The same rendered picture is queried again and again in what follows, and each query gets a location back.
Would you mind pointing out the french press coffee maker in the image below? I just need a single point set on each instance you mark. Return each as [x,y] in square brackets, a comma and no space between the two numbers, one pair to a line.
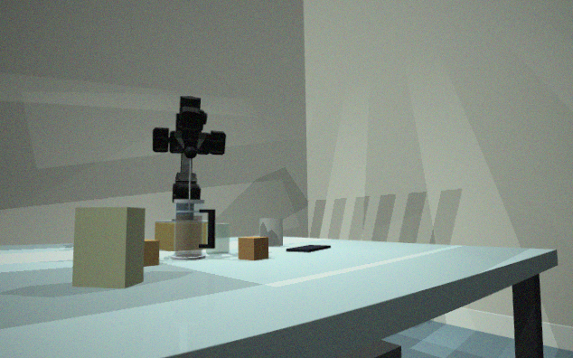
[188,223]

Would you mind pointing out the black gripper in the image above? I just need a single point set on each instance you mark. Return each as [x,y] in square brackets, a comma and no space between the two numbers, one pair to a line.
[205,143]

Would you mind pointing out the olive green box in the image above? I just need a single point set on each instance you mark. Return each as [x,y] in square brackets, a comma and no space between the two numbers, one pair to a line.
[108,247]

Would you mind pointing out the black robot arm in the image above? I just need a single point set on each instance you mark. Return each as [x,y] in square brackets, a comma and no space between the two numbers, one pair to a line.
[190,116]

